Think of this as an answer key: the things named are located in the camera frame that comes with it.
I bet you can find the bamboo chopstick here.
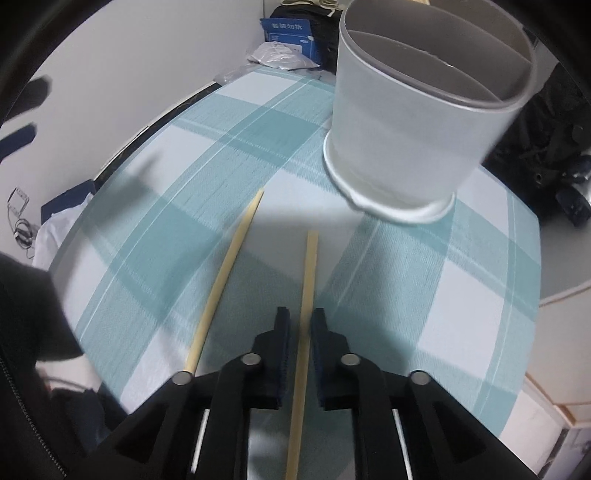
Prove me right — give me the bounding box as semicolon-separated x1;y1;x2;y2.
183;189;263;375
284;231;318;480

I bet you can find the teal plaid tablecloth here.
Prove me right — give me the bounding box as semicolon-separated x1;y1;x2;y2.
50;69;541;434

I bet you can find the black bag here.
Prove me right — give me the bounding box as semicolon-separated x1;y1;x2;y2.
483;42;590;227

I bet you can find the white divided utensil holder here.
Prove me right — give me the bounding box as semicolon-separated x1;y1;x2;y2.
324;1;537;224

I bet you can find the white plastic bag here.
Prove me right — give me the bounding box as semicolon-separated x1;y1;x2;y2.
246;42;320;71

